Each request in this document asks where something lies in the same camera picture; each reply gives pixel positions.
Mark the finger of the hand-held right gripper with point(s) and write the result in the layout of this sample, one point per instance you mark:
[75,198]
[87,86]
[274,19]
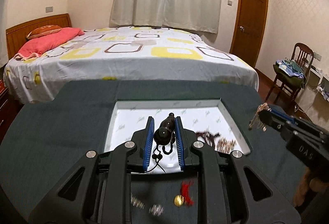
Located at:
[280,125]
[281,113]

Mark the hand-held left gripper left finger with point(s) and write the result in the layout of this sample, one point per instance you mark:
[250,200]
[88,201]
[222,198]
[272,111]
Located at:
[148,146]

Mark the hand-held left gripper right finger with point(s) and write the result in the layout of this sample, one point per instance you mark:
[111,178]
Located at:
[180,146]

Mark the black bead gourd pendant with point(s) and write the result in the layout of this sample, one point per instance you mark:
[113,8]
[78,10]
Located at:
[164,131]

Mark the green tray with white lining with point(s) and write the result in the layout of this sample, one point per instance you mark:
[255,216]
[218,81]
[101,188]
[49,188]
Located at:
[195,116]

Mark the person's right hand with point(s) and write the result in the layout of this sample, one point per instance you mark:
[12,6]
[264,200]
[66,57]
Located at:
[304,185]

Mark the white side table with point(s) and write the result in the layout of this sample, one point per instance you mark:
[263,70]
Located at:
[312,100]

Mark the pile of clothes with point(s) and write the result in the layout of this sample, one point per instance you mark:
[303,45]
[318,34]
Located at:
[287,72]

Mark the red knot gold bell charm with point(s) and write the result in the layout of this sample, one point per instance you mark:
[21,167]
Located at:
[185,189]

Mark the silver rhinestone brooch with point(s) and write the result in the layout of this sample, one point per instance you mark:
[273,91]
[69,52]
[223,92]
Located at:
[137,203]

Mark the pearl flower brooch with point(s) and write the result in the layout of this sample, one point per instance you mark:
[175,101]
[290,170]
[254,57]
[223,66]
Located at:
[156,209]

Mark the wooden chair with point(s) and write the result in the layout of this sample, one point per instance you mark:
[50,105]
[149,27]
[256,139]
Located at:
[304,50]

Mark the bed with patterned sheet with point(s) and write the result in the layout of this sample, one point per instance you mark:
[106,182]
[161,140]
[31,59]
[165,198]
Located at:
[141,64]

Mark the wooden door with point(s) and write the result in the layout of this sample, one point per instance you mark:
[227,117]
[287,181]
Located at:
[250,15]

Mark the pink pillow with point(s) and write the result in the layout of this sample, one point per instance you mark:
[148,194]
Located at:
[48,41]

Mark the wooden nightstand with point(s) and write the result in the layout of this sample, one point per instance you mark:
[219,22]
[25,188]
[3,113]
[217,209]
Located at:
[6,110]

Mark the orange embroidered pillow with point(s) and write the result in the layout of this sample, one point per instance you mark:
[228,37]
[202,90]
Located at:
[43,31]

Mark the wooden headboard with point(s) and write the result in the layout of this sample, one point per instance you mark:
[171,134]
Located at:
[20,31]

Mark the wall socket above headboard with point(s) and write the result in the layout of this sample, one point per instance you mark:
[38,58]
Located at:
[49,9]

